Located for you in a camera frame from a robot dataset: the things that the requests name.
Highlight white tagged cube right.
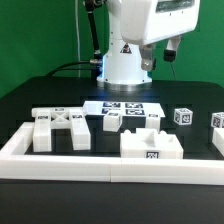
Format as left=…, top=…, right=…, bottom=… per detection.
left=211, top=112, right=224, bottom=128

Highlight black corrugated hose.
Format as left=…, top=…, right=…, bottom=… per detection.
left=83, top=0, right=108, bottom=78

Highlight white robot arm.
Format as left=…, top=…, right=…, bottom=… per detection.
left=97, top=0, right=200, bottom=91

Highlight white thin cable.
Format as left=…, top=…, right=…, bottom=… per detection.
left=75, top=0, right=82, bottom=78

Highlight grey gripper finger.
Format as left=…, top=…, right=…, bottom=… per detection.
left=163, top=35, right=182, bottom=62
left=139, top=44, right=156, bottom=71

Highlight white chair back frame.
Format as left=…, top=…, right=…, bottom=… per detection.
left=32, top=107, right=91, bottom=152

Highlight white sheet with tags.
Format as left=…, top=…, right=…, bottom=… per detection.
left=83, top=101, right=165, bottom=118

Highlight black table cables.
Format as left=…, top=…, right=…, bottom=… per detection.
left=45, top=60, right=101, bottom=78

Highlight white tagged cube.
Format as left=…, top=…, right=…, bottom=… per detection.
left=211, top=112, right=224, bottom=128
left=174, top=108, right=193, bottom=125

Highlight white chair seat part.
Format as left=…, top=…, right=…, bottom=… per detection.
left=120, top=128, right=184, bottom=159

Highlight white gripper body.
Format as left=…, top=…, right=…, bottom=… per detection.
left=120, top=0, right=200, bottom=45

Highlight white U-shaped fence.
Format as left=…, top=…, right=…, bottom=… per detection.
left=0, top=122, right=224, bottom=186

